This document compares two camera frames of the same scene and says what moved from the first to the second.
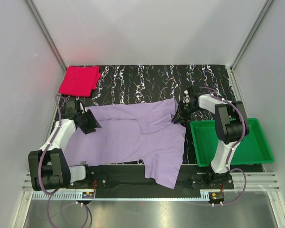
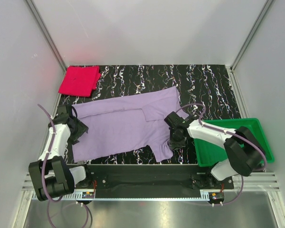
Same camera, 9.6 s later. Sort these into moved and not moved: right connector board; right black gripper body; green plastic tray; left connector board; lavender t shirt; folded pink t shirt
Moved: lavender t shirt; right black gripper body
Not moved: folded pink t shirt; right connector board; green plastic tray; left connector board
